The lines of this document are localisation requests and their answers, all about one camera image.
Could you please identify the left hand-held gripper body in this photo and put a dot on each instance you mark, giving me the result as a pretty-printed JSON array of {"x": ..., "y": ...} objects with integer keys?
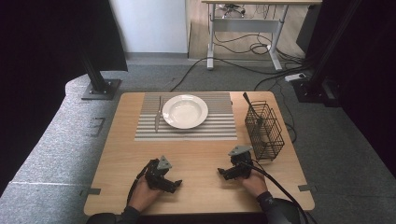
[{"x": 155, "y": 175}]

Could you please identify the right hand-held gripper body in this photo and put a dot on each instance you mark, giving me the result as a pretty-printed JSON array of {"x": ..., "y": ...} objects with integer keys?
[{"x": 241, "y": 165}]

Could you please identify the person's left hand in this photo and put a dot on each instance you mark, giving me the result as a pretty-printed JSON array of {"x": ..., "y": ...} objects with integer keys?
[{"x": 144, "y": 196}]

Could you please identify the person's right hand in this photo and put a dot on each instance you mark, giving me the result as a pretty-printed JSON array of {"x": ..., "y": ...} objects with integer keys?
[{"x": 254, "y": 184}]

